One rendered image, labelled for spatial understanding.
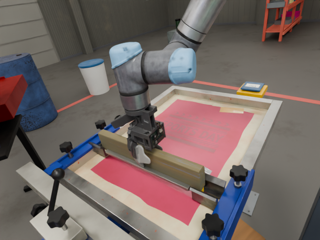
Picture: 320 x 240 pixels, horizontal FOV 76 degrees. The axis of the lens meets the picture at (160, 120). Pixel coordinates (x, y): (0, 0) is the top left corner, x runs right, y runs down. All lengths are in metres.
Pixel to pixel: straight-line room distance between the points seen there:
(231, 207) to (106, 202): 0.34
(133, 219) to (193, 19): 0.51
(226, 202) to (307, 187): 1.54
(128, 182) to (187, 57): 0.45
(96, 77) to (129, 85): 3.51
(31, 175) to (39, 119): 2.80
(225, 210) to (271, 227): 1.22
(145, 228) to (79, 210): 0.17
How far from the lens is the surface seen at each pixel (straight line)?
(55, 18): 8.14
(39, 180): 0.74
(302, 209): 1.92
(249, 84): 1.26
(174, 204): 0.63
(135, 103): 0.50
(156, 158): 0.59
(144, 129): 0.55
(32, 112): 3.50
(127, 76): 0.47
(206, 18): 0.53
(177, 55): 0.44
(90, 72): 3.95
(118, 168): 0.77
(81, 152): 0.83
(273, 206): 1.87
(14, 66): 3.34
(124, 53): 0.46
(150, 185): 0.68
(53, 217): 0.49
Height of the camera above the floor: 1.46
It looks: 31 degrees down
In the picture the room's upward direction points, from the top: 9 degrees counter-clockwise
